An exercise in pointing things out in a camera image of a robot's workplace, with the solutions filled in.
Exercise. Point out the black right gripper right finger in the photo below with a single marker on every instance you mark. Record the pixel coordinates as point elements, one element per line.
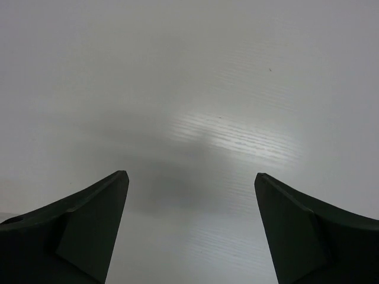
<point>311,241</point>

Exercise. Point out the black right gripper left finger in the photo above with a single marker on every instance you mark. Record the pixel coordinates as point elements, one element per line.
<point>68,241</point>

